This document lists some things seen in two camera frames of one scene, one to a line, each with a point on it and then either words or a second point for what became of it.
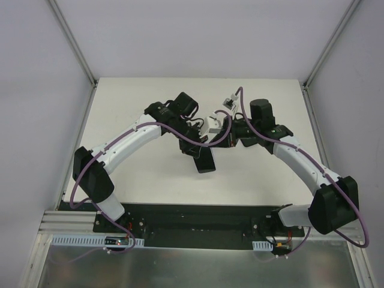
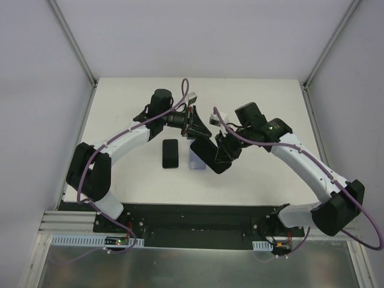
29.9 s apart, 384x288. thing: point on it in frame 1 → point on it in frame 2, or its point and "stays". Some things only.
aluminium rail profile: x=68 y=222 stays
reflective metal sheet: x=308 y=266 stays
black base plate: x=196 y=226 stays
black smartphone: x=206 y=162 → x=170 y=153
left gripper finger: x=190 y=149 → x=197 y=127
